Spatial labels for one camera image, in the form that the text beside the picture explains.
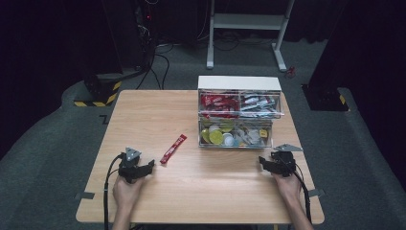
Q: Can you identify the dark equipment rack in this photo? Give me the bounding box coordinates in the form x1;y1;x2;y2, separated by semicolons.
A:
133;0;159;70

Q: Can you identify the pile of white packets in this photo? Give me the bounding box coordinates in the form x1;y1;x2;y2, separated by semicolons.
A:
234;126;262;148

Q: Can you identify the person's right hand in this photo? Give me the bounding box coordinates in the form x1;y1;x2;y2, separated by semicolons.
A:
272;172;304;206

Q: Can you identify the black yellow striped stand base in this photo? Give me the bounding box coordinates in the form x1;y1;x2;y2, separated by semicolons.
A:
73;73;124;108

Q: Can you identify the clear drawer with capsules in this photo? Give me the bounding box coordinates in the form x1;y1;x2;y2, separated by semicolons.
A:
197;116;274;150

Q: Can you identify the single red stick sachet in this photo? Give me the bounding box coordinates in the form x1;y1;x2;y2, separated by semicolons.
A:
159;133;189;166

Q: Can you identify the large yellow-green capsule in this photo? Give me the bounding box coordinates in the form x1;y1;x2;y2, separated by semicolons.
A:
208;129;225;146

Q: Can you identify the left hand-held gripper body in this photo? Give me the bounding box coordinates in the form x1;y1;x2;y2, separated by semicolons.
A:
117;147;143;185

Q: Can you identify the pile of red sachets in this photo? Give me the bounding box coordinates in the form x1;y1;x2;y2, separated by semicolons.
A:
200;92;241;119

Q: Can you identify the white metal stand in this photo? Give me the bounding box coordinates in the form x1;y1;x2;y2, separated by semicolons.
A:
206;0;297;73

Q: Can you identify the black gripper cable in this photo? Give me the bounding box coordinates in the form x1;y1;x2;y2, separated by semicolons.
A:
292;163;313;225
102;152;124;230

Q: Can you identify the clear drawer with sachets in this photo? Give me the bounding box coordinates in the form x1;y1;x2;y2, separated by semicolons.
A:
197;89;285;121

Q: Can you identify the pile of grey sachets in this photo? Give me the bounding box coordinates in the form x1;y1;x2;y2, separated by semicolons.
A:
239;93;280;117

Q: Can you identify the white-topped clear drawer cabinet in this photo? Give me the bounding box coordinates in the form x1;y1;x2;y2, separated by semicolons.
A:
197;75;285;150

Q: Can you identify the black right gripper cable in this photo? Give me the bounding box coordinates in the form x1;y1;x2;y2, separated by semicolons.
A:
292;163;313;225

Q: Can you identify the small red floor object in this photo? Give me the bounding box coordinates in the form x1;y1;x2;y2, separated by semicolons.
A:
284;65;297;80

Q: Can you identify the person's left hand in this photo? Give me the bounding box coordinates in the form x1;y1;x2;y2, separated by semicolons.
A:
111;173;146;213

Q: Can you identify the black base with yellow mark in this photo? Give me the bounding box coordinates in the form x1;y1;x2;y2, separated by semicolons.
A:
301;83;350;112

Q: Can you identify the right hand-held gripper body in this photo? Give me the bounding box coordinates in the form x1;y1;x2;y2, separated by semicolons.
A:
270;143;304;178

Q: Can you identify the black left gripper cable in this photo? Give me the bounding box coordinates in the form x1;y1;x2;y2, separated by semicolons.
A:
102;152;124;230

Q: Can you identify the black floor cable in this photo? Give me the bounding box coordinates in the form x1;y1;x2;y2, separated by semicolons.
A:
135;52;157;91
154;53;170;91

